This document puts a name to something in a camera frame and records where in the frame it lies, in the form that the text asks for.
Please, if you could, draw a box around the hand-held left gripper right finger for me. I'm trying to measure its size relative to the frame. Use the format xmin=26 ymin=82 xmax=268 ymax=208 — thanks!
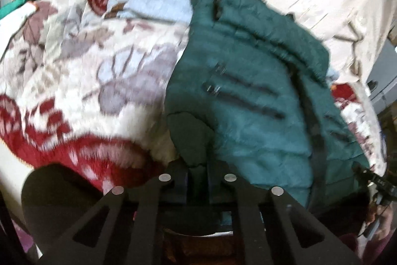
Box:
xmin=208 ymin=159 xmax=363 ymax=265

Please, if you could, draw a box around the light blue cloth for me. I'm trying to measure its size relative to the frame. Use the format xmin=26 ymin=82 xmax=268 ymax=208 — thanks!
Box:
xmin=107 ymin=0 xmax=194 ymax=20

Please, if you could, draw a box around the grey cabinet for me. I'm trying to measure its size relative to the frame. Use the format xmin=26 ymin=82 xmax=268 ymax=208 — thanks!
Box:
xmin=370 ymin=35 xmax=397 ymax=110

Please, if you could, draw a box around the floral red and white blanket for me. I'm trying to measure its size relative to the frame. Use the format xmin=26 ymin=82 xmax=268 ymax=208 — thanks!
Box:
xmin=0 ymin=0 xmax=388 ymax=191

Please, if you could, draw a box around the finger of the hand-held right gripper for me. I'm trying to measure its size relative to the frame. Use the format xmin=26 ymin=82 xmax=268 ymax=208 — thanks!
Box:
xmin=352 ymin=161 xmax=377 ymax=183

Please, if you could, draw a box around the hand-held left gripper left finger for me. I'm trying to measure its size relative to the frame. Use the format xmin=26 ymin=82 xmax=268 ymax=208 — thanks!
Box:
xmin=40 ymin=159 xmax=190 ymax=265

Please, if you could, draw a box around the green puffer jacket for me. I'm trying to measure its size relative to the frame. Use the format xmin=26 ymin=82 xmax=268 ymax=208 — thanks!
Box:
xmin=164 ymin=0 xmax=371 ymax=213

